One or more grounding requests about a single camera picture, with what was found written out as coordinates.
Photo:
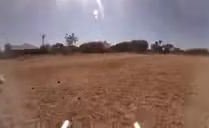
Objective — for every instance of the thin sparse tree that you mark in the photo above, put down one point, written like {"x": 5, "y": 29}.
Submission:
{"x": 71, "y": 39}

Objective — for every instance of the row of trees and bushes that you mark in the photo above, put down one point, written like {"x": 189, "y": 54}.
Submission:
{"x": 125, "y": 46}

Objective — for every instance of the pole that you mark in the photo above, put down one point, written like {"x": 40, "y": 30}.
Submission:
{"x": 43, "y": 39}

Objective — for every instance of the robot's own part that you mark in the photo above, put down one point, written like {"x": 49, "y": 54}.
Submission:
{"x": 65, "y": 124}
{"x": 137, "y": 125}

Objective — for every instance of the low building with pale roof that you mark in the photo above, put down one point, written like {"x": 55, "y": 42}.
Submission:
{"x": 22, "y": 48}

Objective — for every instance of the brown dirt field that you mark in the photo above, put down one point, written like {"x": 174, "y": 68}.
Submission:
{"x": 105, "y": 86}

